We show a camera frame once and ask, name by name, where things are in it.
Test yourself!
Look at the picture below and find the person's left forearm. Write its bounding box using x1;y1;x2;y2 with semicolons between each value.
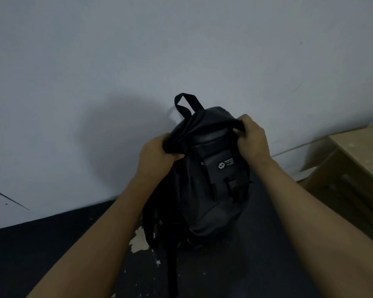
25;174;168;298

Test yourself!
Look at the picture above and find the light wooden table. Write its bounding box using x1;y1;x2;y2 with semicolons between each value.
298;124;373;245

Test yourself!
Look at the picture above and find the black backpack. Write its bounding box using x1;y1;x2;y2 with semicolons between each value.
142;93;253;298

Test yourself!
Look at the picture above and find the person's right hand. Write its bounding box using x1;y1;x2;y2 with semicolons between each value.
233;114;273;166

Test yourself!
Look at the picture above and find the person's right forearm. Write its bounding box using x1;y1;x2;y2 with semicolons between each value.
252;158;373;298

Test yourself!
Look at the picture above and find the person's left hand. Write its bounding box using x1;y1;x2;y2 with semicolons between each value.
136;133;185;181

